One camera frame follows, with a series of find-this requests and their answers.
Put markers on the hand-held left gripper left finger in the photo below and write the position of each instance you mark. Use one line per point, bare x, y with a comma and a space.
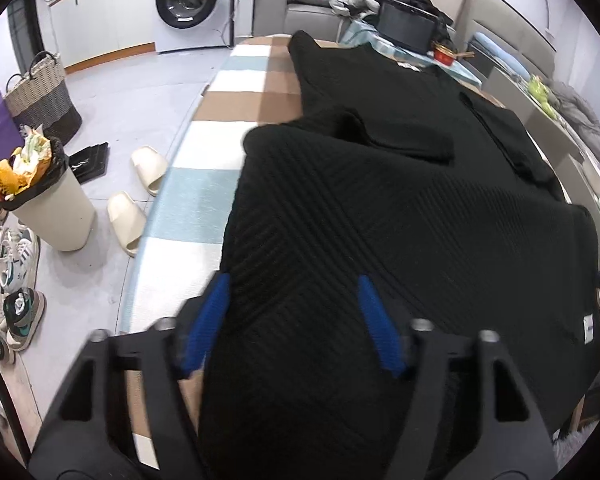
212, 310

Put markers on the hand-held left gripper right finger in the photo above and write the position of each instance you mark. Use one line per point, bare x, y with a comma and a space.
377, 320

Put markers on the black knit sweater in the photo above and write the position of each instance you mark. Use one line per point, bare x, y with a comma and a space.
380, 210

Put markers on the checkered blanket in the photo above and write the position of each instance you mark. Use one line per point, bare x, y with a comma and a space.
210, 200

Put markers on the cream slipper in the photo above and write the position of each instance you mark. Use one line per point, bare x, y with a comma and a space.
127, 222
150, 167

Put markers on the grey padded jacket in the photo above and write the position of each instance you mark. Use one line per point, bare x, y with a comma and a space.
582, 120

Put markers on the cream trash bin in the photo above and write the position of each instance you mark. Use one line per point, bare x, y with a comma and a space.
55, 215

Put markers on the teal and grey sneaker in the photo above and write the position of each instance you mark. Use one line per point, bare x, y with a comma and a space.
25, 317

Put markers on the black tray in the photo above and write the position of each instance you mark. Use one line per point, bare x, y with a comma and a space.
90, 162

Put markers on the green plush items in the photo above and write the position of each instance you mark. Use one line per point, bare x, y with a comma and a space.
542, 95

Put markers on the white sneaker with green stripes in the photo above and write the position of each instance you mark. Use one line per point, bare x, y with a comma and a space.
12, 265

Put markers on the black pole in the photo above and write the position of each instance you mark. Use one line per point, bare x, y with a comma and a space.
5, 405

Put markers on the crumpled food wrappers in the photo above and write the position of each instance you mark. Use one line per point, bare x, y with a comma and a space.
35, 155

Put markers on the yellow mesh packaging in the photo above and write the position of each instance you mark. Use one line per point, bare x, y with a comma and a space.
7, 177

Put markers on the blue pillow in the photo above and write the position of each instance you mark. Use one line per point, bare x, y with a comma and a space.
500, 55

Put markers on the red cup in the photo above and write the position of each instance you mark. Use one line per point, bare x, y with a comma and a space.
445, 55

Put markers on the woven laundry basket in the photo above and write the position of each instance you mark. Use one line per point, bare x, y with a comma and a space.
42, 95

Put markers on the white washing machine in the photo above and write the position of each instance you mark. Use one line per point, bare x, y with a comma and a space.
195, 35

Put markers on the light blue tablecloth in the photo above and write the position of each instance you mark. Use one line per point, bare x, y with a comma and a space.
360, 35

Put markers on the black tablet screen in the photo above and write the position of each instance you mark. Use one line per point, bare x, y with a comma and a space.
407, 25

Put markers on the grey sofa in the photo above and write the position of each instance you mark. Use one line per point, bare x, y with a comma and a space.
300, 17

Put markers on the white cabinet with wooden top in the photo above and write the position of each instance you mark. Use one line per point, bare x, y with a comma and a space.
100, 15

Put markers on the grey garment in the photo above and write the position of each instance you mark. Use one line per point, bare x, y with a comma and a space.
352, 5

